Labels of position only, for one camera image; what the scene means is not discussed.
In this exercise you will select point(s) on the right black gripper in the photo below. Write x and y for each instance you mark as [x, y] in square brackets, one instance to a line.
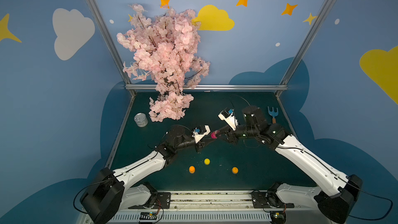
[232, 134]

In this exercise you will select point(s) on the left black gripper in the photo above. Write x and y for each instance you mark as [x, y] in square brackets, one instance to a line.
[200, 143]

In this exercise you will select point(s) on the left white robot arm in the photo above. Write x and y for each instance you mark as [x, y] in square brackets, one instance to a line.
[115, 190]

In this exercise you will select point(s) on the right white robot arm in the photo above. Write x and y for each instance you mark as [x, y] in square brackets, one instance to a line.
[335, 193]

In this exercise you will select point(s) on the orange jar lid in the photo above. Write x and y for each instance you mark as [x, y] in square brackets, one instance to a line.
[234, 170]

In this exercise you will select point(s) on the blue garden fork toy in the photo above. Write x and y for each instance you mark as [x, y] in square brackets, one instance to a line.
[273, 112]

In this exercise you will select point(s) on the pink cherry blossom tree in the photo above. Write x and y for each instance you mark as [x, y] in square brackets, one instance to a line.
[165, 50]

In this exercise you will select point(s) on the small circuit board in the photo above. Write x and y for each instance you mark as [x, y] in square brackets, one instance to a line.
[145, 217]

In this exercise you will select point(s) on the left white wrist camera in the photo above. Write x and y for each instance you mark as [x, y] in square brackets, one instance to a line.
[200, 132]

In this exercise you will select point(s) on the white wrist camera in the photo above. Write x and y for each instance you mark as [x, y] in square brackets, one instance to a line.
[200, 132]
[229, 117]

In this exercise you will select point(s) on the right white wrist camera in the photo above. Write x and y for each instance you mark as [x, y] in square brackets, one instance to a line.
[229, 117]

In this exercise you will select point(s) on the aluminium front rail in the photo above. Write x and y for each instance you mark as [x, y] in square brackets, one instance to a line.
[216, 207]

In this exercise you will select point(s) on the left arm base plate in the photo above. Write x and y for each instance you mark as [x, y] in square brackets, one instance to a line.
[162, 199]

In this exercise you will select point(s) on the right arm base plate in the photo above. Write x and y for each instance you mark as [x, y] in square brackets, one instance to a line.
[268, 199]

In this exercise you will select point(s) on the aluminium frame back bar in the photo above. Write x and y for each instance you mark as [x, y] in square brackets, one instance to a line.
[210, 87]

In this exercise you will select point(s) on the aluminium frame right post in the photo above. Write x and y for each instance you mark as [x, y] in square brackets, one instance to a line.
[310, 36]

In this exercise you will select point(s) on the aluminium frame post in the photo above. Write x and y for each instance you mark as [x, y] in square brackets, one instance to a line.
[310, 36]
[107, 38]

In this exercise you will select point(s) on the aluminium frame left post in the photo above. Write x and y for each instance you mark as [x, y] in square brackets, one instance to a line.
[107, 38]

